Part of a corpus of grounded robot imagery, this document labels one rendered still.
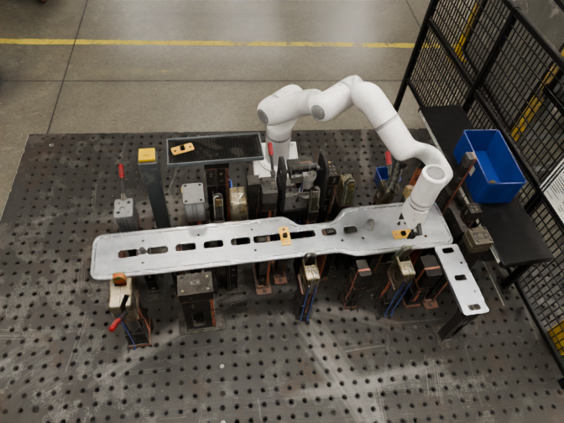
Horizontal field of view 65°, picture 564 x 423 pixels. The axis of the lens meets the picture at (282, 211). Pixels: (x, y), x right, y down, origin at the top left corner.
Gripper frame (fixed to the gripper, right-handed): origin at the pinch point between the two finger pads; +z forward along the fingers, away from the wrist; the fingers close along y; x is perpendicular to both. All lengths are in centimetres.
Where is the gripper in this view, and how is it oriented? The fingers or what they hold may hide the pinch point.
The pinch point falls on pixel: (407, 227)
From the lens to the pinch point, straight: 178.7
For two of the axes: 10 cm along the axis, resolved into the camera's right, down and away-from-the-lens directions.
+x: 9.8, -1.1, 1.7
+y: 1.8, 8.0, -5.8
